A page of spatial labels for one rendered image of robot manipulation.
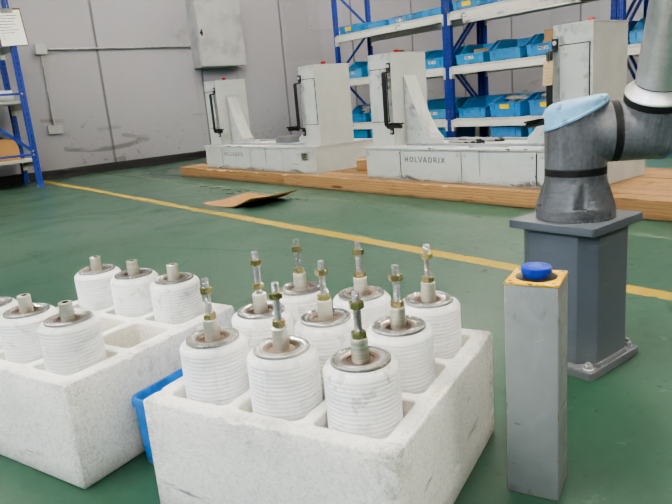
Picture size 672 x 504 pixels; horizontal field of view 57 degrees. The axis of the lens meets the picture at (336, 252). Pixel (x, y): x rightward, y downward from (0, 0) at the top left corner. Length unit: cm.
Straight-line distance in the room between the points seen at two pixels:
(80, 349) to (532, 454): 71
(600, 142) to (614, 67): 188
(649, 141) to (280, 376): 82
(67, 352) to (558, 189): 92
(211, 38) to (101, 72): 132
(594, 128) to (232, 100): 450
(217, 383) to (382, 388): 25
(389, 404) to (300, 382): 12
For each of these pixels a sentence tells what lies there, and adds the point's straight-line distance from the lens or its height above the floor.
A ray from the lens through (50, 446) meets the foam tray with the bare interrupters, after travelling 115.
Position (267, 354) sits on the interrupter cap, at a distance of 82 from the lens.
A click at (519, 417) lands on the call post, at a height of 12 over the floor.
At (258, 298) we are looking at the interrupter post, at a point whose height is 28.
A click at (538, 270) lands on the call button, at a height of 33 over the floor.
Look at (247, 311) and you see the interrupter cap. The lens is 100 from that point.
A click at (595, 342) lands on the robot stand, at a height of 7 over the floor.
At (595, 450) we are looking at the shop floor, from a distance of 110.
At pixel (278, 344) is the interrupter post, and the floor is 26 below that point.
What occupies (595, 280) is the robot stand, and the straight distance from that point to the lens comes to 128.
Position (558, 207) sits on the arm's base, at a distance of 127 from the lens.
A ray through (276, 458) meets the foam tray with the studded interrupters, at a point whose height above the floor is 14.
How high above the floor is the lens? 57
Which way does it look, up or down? 14 degrees down
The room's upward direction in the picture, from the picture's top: 5 degrees counter-clockwise
